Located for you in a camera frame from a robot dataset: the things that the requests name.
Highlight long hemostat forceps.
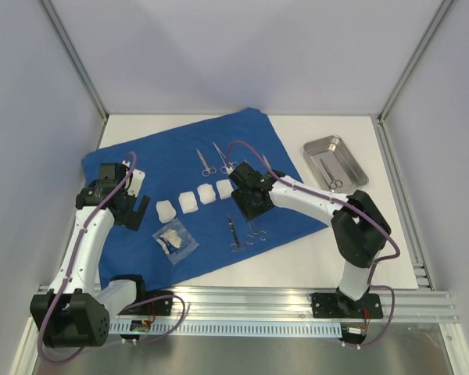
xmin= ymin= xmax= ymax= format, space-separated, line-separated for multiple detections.
xmin=213 ymin=141 xmax=239 ymax=174

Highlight straight scissors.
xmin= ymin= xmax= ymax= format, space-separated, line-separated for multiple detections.
xmin=196 ymin=149 xmax=217 ymax=177

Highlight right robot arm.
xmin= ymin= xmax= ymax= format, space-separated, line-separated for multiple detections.
xmin=227 ymin=162 xmax=391 ymax=316

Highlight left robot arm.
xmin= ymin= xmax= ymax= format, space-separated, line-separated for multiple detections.
xmin=30 ymin=161 xmax=150 ymax=348

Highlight blue surgical drape cloth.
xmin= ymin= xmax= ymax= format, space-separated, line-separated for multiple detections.
xmin=82 ymin=109 xmax=327 ymax=290

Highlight white gauze pad rightmost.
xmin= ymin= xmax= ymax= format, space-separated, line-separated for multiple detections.
xmin=216 ymin=179 xmax=234 ymax=200

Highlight white gauze pad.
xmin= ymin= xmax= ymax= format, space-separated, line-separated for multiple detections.
xmin=216 ymin=179 xmax=234 ymax=200
xmin=178 ymin=191 xmax=199 ymax=214
xmin=197 ymin=184 xmax=217 ymax=205
xmin=156 ymin=200 xmax=177 ymax=224

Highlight white gauze pad leftmost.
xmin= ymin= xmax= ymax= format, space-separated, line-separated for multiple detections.
xmin=156 ymin=200 xmax=177 ymax=224

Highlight stainless steel instrument tray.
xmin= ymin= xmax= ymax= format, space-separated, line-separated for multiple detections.
xmin=303 ymin=135 xmax=369 ymax=193

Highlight clear packet with gloves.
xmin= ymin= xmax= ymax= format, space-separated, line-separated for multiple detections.
xmin=153 ymin=219 xmax=199 ymax=265

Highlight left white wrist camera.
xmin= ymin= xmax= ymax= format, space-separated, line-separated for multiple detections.
xmin=124 ymin=169 xmax=145 ymax=197

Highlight aluminium mounting rail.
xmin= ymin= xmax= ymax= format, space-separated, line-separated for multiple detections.
xmin=29 ymin=284 xmax=460 ymax=323

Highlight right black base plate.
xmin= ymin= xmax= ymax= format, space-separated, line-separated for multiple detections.
xmin=310 ymin=291 xmax=384 ymax=319

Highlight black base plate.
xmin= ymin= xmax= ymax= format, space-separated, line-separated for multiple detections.
xmin=120 ymin=290 xmax=173 ymax=316
xmin=310 ymin=291 xmax=384 ymax=319

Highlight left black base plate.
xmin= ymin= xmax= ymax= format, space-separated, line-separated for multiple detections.
xmin=120 ymin=290 xmax=173 ymax=316

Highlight slotted cable duct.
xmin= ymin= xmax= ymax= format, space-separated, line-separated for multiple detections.
xmin=109 ymin=319 xmax=342 ymax=338

